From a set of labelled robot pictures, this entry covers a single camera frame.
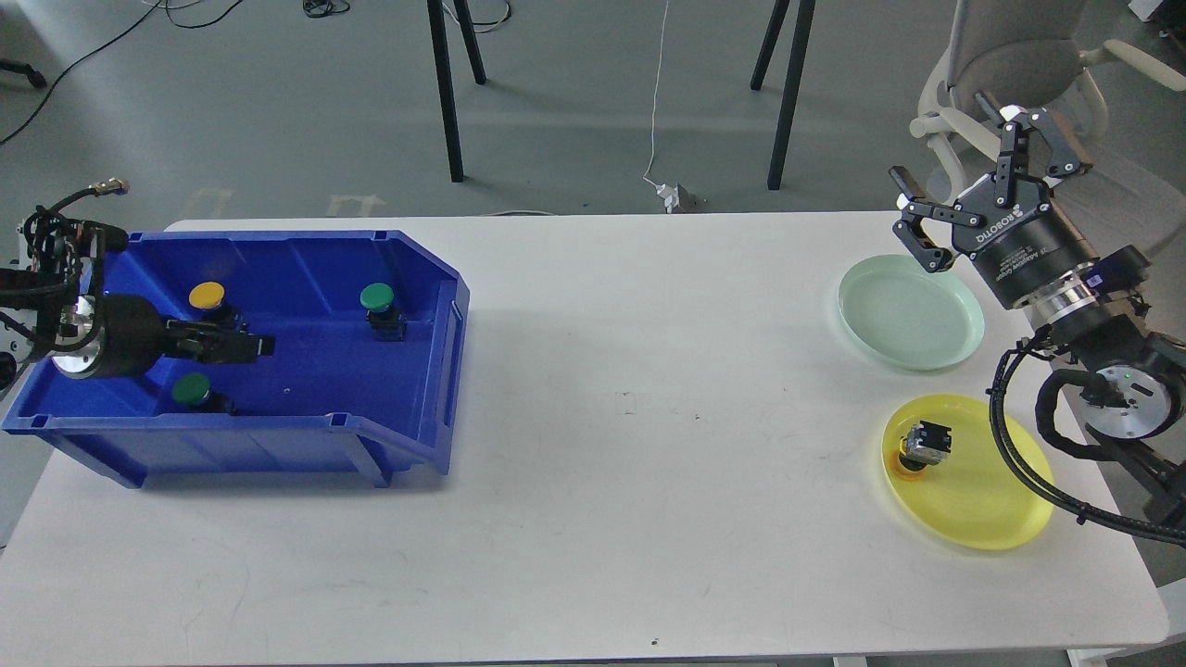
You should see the blue plastic bin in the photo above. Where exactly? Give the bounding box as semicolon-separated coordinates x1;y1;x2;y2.
4;231;470;488

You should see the white cable with plug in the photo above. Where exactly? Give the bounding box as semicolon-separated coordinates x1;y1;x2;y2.
643;0;704;212

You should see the black floor cable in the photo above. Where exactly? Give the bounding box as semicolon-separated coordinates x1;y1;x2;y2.
0;0;246;150

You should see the yellow push button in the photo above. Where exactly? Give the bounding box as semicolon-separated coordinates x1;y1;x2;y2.
890;421;954;478
189;282;249;329

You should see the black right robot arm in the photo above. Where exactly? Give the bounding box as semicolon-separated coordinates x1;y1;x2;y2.
890;93;1185;546

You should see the black stand leg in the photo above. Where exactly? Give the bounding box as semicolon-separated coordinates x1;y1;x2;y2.
750;1;816;191
426;1;487;184

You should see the light green plate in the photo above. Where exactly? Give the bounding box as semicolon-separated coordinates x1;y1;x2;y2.
836;255;986;371

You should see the green push button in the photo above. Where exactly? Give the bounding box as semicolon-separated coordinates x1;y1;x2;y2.
170;371;237;415
359;282;406;342

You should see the yellow plate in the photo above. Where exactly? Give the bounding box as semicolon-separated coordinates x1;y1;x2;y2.
880;394;1054;550

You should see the black stand leg left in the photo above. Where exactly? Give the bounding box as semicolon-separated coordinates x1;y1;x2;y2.
426;1;487;184

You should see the black stand leg right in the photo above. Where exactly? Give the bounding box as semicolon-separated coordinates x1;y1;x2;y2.
750;1;816;191

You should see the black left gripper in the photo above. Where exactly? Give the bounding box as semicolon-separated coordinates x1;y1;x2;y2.
52;296;275;380

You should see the yellow push button rear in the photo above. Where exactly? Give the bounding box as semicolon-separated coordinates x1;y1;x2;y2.
189;282;249;329

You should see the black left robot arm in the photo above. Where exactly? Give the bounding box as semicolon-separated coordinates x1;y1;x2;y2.
1;178;275;390

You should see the grey office chair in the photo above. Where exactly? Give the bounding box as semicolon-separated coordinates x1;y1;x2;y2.
908;0;1186;269

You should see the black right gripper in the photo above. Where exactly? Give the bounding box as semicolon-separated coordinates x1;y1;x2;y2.
888;91;1099;312

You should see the green push button front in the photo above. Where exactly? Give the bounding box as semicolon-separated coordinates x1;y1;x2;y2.
170;371;237;415

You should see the yellow push button front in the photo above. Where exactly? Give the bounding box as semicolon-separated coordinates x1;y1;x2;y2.
890;421;954;478

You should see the green push button rear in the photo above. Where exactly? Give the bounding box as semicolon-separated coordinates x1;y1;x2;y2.
359;282;406;342

